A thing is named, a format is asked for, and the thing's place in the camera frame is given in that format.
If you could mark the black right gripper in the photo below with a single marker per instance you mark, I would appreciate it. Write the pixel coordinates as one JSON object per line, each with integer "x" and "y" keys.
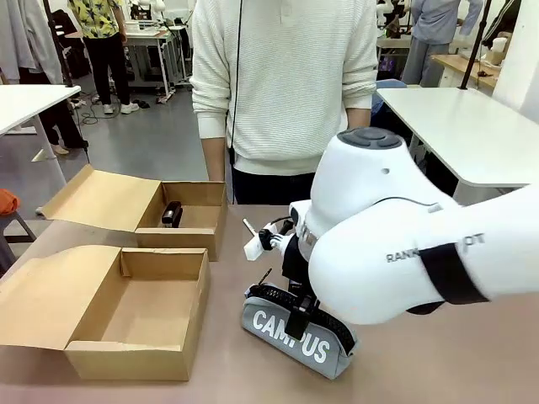
{"x": 295, "y": 263}

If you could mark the grey CAMPUS pencil case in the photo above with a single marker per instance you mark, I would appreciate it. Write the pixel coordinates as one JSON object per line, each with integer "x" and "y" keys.
{"x": 273, "y": 332}

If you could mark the black stapler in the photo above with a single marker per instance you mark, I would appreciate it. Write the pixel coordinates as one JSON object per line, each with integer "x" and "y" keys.
{"x": 172, "y": 214}

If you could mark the small cardboard box with lid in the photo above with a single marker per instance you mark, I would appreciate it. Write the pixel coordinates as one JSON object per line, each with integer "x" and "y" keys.
{"x": 101, "y": 198}

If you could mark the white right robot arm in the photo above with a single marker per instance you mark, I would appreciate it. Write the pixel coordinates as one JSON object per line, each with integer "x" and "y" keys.
{"x": 379, "y": 261}

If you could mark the person's right forearm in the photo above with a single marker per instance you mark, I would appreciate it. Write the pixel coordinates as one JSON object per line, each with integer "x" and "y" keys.
{"x": 212, "y": 151}

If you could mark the person's left forearm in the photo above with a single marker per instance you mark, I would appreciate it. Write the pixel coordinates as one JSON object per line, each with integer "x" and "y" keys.
{"x": 360, "y": 105}

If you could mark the large open cardboard box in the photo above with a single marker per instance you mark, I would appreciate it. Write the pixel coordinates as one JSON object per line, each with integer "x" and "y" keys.
{"x": 139, "y": 311}

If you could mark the person in white sweater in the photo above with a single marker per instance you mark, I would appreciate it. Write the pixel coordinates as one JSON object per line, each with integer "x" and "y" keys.
{"x": 286, "y": 84}

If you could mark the white table with rounded corner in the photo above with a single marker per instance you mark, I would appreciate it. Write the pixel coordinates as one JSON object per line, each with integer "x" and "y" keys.
{"x": 463, "y": 126}

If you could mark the grey stool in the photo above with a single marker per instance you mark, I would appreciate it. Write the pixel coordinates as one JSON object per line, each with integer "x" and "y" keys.
{"x": 17, "y": 229}

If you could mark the wooden desk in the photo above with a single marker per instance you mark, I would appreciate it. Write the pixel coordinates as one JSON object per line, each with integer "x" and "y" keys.
{"x": 463, "y": 67}

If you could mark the person in blue-grey clothes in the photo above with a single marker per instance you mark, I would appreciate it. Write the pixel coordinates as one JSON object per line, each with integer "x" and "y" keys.
{"x": 433, "y": 38}

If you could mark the black trousers legs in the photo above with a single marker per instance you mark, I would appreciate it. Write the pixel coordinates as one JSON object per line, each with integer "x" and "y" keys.
{"x": 59, "y": 122}

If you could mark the orange cushion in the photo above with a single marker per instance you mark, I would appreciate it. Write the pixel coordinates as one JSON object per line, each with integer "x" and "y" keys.
{"x": 7, "y": 202}

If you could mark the black tripod pole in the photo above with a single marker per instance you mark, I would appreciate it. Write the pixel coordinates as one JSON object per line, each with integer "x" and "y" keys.
{"x": 473, "y": 46}

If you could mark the person in yellow patterned shirt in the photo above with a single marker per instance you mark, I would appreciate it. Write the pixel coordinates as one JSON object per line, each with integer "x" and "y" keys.
{"x": 103, "y": 50}

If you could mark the white table with white leg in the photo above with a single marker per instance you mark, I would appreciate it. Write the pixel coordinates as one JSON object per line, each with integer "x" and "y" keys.
{"x": 29, "y": 101}

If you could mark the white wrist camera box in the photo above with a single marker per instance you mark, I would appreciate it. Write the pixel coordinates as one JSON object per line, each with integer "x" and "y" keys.
{"x": 254, "y": 250}

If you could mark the wood-top white frame workbench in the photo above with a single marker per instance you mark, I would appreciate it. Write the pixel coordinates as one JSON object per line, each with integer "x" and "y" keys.
{"x": 156, "y": 42}

